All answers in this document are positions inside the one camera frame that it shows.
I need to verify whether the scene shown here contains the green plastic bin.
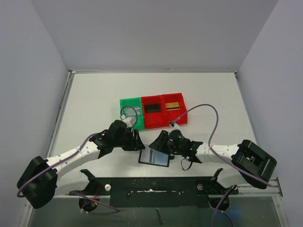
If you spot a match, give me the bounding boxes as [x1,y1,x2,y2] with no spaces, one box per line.
[120,97,144,130]

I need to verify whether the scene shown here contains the middle red plastic bin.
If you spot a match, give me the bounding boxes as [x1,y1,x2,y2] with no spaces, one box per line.
[141,95,165,129]

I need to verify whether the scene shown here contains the red plastic bin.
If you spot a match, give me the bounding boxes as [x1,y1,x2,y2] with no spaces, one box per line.
[141,95,165,129]
[161,93,187,125]

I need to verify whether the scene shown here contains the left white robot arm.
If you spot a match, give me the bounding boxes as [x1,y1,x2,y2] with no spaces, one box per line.
[17,120,145,209]

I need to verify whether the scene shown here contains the black VIP credit card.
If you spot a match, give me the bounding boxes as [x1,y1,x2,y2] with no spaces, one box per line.
[144,104,161,113]

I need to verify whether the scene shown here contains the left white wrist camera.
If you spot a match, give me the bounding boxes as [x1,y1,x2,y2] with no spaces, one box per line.
[120,115,137,128]

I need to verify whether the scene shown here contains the silver VIP credit card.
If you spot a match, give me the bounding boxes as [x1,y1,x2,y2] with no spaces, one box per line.
[124,106,141,117]

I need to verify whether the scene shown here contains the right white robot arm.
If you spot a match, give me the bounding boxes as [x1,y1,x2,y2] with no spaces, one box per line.
[149,130,277,189]

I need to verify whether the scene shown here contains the right red plastic bin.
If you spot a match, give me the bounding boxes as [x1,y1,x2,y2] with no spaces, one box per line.
[161,93,187,125]

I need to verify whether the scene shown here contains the aluminium frame rail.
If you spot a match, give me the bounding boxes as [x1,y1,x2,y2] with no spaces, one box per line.
[234,178,283,197]

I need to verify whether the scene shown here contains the gold credit card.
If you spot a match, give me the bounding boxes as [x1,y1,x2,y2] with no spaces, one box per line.
[165,102,180,111]

